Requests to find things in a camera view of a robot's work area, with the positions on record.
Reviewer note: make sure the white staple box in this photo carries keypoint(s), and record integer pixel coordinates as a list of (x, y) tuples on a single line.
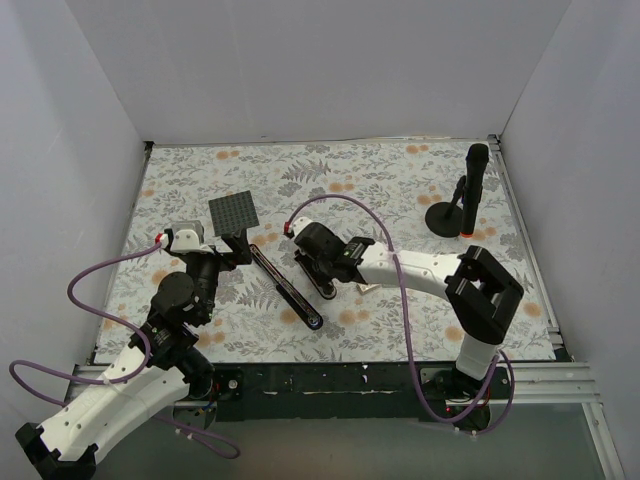
[(366, 288)]

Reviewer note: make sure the dark grey studded baseplate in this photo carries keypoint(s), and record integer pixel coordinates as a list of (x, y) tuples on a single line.
[(233, 213)]

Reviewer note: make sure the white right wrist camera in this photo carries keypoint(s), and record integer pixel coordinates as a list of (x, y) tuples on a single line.
[(295, 227)]

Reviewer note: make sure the floral patterned table mat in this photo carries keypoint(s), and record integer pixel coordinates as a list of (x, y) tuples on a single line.
[(376, 190)]

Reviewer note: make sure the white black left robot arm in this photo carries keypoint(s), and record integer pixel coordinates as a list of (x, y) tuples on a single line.
[(158, 366)]

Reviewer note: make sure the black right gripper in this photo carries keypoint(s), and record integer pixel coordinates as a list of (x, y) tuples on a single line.
[(310, 260)]

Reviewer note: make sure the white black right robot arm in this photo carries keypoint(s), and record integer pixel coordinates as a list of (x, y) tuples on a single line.
[(482, 293)]

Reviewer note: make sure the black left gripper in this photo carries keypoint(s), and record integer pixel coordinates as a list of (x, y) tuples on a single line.
[(220, 252)]

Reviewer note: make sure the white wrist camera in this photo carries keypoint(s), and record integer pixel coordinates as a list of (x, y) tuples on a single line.
[(295, 227), (185, 237)]

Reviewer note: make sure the black microphone on stand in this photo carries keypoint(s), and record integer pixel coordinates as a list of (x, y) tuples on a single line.
[(458, 216)]

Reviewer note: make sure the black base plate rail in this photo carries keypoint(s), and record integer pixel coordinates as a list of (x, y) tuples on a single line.
[(271, 391)]

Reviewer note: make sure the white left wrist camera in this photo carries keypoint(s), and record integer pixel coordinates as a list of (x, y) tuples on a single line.
[(185, 237)]

